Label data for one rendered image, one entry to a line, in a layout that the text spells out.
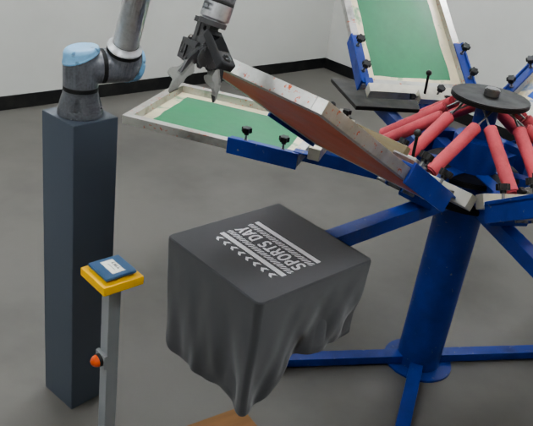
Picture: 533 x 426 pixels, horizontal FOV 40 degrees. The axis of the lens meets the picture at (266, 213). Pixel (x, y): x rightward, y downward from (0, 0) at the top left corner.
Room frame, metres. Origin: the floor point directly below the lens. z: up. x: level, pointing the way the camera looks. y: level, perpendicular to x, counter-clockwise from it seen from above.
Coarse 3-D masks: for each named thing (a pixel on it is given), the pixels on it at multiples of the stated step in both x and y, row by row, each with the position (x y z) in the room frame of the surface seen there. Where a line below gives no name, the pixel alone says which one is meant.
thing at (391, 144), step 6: (360, 126) 2.28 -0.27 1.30; (372, 132) 2.24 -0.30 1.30; (378, 138) 2.22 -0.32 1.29; (384, 138) 2.21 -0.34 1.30; (384, 144) 2.19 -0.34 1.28; (390, 144) 2.18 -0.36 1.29; (396, 144) 2.17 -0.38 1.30; (402, 144) 2.16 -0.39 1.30; (390, 150) 2.16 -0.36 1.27; (402, 150) 2.14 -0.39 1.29; (408, 150) 2.15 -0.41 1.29
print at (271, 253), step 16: (256, 224) 2.15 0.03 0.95; (224, 240) 2.01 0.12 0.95; (240, 240) 2.03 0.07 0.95; (256, 240) 2.04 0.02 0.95; (272, 240) 2.06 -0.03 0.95; (288, 240) 2.07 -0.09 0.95; (240, 256) 1.93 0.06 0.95; (256, 256) 1.94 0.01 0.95; (272, 256) 1.96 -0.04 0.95; (288, 256) 1.97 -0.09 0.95; (304, 256) 1.98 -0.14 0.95; (272, 272) 1.86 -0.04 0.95; (288, 272) 1.88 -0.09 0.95
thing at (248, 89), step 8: (224, 72) 1.98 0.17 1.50; (232, 80) 2.08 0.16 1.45; (240, 80) 1.95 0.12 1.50; (240, 88) 2.15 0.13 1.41; (248, 88) 2.03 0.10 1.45; (256, 96) 2.12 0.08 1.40; (264, 96) 2.00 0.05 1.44; (264, 104) 2.20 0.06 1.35; (272, 104) 2.06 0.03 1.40; (272, 112) 2.31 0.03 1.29; (280, 112) 2.17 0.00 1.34; (288, 112) 2.03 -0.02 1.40; (288, 120) 2.25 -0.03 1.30; (296, 120) 2.11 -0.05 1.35; (296, 128) 2.38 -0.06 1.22; (304, 128) 2.23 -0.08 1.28; (312, 136) 2.31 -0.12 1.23; (320, 136) 2.17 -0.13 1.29; (320, 144) 2.42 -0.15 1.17; (328, 144) 2.25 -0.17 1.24; (336, 152) 2.38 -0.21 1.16; (352, 160) 2.31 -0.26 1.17
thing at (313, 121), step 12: (276, 96) 1.84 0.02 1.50; (288, 108) 1.93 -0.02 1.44; (300, 108) 1.78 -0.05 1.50; (300, 120) 2.04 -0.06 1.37; (312, 120) 1.87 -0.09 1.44; (324, 132) 1.98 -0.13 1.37; (336, 132) 1.82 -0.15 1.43; (336, 144) 2.11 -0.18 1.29; (348, 144) 1.93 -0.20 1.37; (360, 156) 2.05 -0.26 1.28; (372, 168) 2.19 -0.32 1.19; (384, 168) 1.99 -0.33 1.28; (396, 180) 2.12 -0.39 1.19
